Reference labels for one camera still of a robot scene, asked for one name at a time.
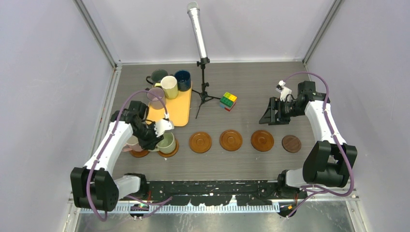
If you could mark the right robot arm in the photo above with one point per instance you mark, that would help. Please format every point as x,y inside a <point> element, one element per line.
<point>330,162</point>

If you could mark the aluminium frame rail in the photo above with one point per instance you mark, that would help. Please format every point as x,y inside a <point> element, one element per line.
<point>138,207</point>

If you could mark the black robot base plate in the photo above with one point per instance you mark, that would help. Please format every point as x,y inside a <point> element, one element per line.
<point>214,193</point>

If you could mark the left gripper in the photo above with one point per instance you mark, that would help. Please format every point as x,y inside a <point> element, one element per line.
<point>151,143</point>

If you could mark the black microphone tripod stand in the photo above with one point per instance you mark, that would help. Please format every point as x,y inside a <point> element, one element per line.
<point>203,94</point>

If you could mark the colourful block cube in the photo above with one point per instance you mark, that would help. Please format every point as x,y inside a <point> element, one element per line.
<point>228,101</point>

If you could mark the navy blue cup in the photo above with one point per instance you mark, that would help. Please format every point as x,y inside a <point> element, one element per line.
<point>183,78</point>

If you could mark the light green mug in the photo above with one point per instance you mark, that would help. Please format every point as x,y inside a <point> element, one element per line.
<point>167,145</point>

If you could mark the pink white cup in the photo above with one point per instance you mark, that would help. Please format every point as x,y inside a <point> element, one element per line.
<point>132,144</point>

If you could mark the silver microphone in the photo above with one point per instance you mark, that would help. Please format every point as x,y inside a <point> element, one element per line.
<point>193,12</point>

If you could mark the yellow tray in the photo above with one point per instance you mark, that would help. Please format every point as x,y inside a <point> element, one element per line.
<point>178,109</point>

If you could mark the mauve purple cup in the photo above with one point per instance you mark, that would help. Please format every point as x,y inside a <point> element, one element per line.
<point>155,97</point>

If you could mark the cream yellow cup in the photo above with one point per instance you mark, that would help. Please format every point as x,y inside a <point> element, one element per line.
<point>169,86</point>

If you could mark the dark green mug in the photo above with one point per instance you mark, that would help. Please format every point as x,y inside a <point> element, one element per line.
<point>156,76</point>

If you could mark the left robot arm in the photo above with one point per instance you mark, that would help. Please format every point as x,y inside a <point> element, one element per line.
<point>109,153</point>

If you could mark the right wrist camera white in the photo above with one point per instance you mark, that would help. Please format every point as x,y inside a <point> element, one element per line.
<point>283,90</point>

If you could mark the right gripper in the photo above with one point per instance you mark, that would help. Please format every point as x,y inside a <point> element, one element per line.
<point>270,117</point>

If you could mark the dark brown coaster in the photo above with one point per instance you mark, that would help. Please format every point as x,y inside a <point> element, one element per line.
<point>291,143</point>

